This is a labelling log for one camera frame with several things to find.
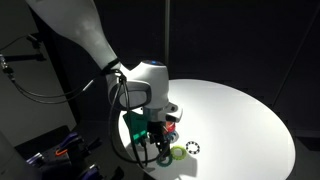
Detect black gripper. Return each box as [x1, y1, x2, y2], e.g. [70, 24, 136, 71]
[146, 118, 172, 156]

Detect dark green toothed ring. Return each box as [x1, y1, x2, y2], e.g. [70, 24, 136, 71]
[155, 153, 174, 168]

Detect grey vertical pole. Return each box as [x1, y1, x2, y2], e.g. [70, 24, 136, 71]
[163, 0, 171, 67]

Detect blue ring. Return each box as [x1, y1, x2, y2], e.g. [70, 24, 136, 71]
[169, 131, 180, 142]

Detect lime green toothed ring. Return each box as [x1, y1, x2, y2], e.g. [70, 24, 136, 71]
[170, 145, 188, 161]

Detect red ring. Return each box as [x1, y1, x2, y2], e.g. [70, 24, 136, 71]
[165, 121, 176, 132]

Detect small black white ring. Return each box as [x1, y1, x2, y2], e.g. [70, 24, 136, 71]
[185, 140, 202, 155]

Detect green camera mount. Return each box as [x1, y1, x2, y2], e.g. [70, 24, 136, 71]
[122, 110, 149, 145]

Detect thin black cable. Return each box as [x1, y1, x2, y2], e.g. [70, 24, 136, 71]
[0, 54, 103, 105]

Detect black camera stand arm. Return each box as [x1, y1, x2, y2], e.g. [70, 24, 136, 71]
[0, 33, 48, 83]

